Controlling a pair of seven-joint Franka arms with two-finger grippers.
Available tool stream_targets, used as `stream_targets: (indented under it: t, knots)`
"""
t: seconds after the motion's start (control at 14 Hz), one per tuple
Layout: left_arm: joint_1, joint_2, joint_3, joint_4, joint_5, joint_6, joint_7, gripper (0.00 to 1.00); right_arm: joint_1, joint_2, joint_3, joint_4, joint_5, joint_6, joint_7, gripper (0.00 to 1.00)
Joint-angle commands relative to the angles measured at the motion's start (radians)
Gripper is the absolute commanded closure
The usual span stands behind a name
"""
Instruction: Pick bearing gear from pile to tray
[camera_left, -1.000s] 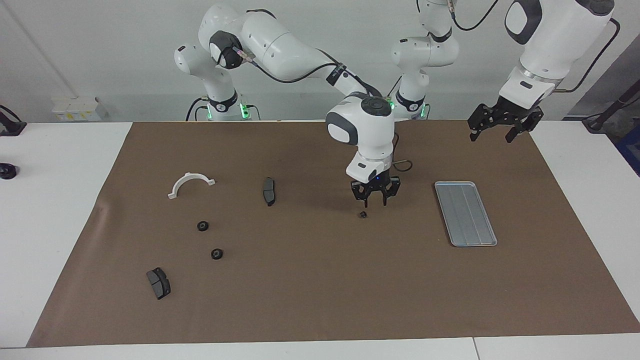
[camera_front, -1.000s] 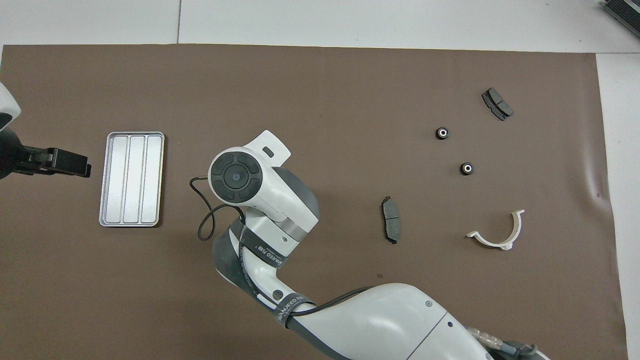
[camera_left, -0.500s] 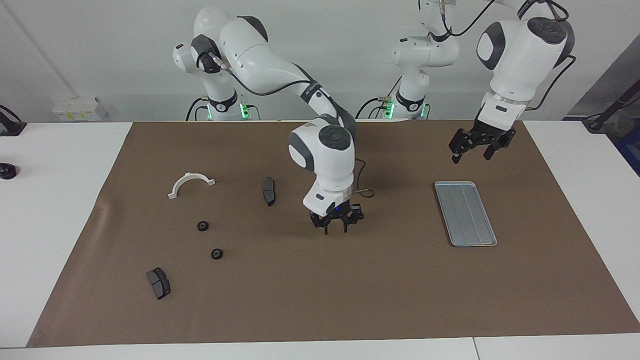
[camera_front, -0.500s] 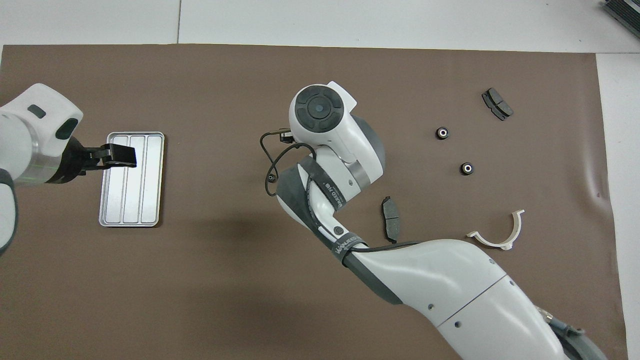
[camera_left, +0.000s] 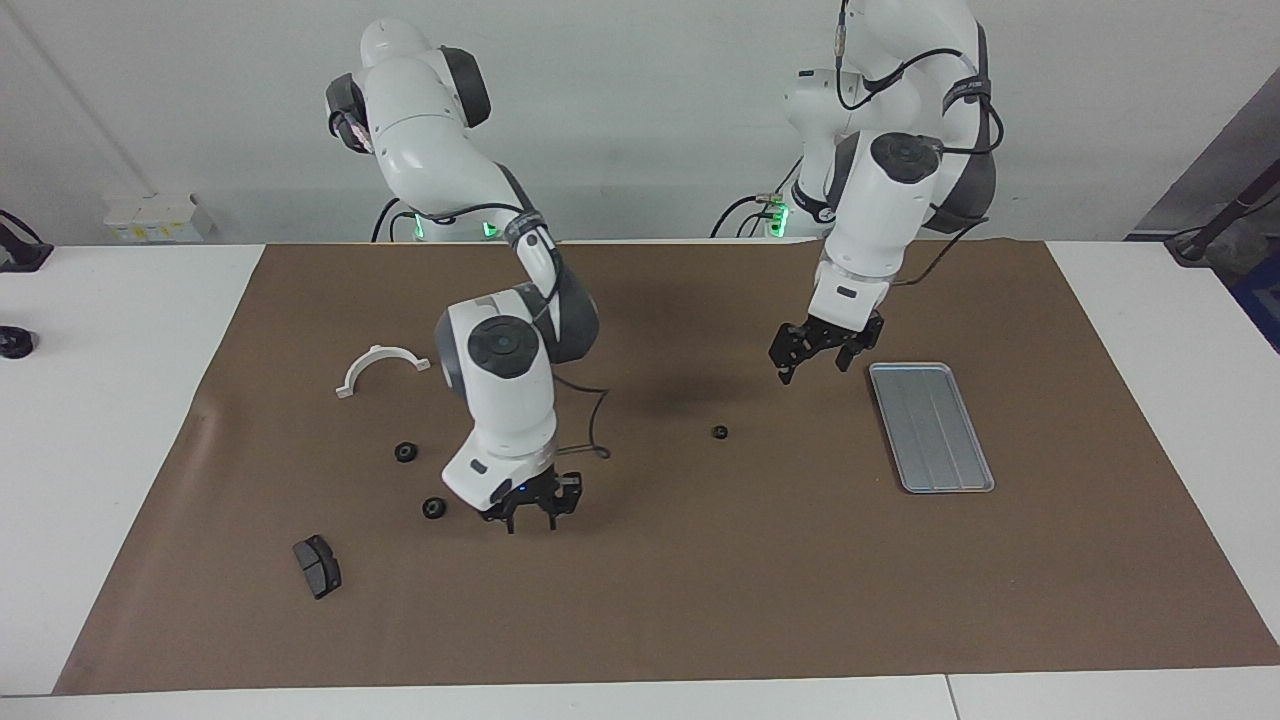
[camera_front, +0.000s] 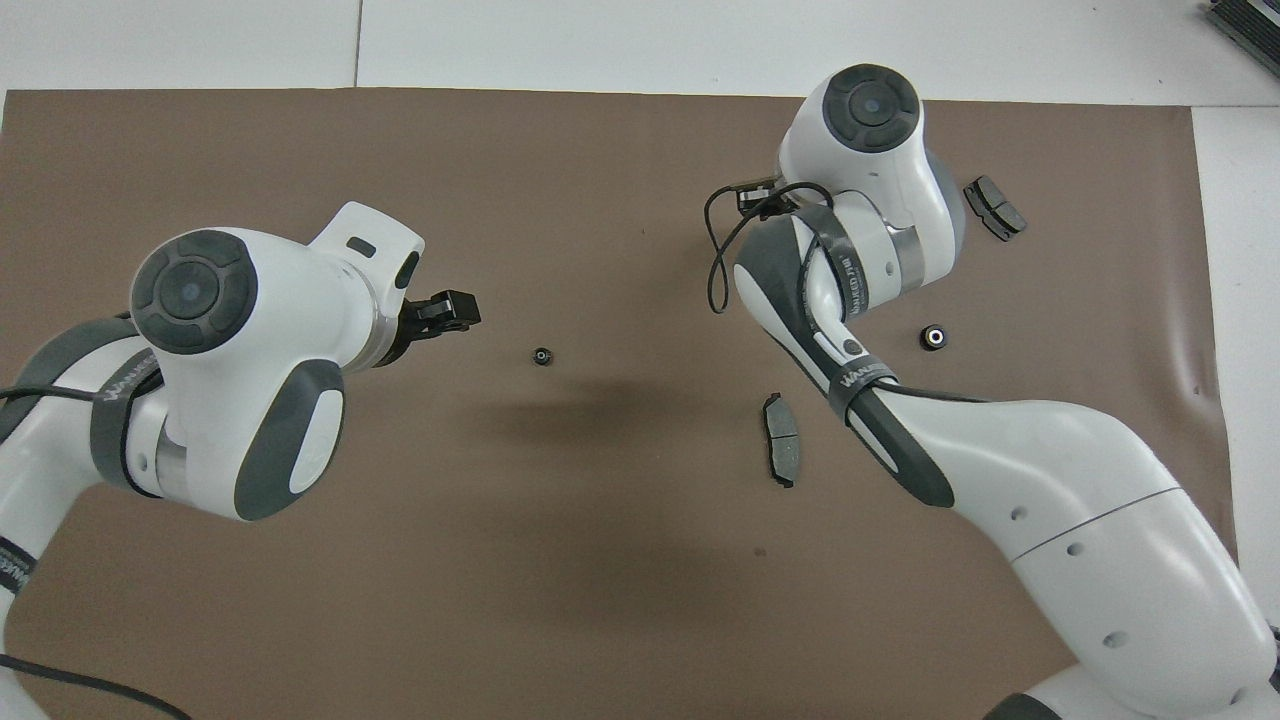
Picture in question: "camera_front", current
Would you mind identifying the long grey brake pad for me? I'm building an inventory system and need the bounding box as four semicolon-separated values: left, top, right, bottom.
762;392;803;490

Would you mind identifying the dark grey slatted device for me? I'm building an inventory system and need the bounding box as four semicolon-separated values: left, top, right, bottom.
1205;0;1280;76

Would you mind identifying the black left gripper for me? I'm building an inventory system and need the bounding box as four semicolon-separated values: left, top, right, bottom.
375;289;482;369

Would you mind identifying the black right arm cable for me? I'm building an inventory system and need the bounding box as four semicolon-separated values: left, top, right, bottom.
703;178;836;316

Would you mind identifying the short grooved grey brake pad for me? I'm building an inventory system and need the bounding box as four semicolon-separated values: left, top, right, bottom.
963;175;1029;243

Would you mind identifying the brown table mat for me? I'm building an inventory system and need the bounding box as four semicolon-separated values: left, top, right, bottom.
0;88;1256;720

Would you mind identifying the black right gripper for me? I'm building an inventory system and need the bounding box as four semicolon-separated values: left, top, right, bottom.
737;180;791;216

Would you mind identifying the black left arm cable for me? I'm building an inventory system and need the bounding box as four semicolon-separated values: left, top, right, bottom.
0;370;201;720

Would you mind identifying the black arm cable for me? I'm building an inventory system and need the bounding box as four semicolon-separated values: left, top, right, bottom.
703;178;836;316
0;370;201;720

